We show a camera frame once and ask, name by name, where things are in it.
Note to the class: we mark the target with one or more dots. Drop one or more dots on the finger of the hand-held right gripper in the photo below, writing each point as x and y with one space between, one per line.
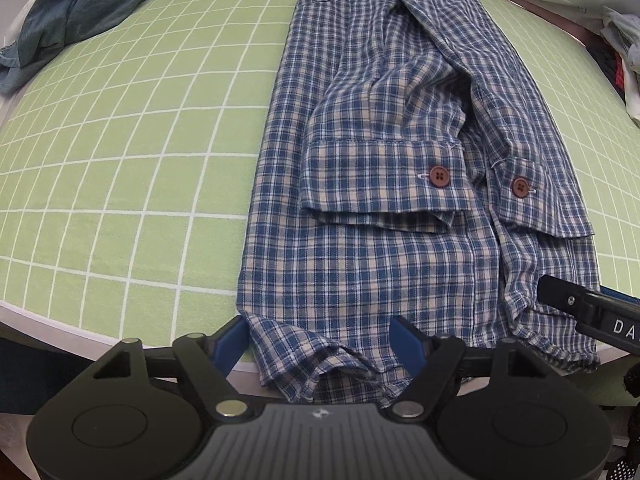
557 294

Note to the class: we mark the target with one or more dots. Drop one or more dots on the white folded garment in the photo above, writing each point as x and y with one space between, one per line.
622 30

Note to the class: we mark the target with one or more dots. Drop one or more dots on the blue plaid shirt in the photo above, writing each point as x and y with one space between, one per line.
375 260

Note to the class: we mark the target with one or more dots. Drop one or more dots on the dark blue cloth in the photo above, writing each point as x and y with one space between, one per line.
35 375

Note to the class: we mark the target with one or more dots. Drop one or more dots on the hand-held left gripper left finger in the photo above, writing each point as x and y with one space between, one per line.
231 342

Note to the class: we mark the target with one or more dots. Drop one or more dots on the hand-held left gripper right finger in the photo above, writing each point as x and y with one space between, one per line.
406 340

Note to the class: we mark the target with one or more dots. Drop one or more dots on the green grid mat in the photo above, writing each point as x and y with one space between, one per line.
125 160

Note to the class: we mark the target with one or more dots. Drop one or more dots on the red cloth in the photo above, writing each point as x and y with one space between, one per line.
620 72

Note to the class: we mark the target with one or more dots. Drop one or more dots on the blue denim garment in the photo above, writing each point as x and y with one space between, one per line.
75 15

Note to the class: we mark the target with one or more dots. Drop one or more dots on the black dotted cloth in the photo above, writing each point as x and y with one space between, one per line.
627 462

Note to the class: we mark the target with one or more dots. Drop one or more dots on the reddish wooden rail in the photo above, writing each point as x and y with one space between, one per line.
555 17

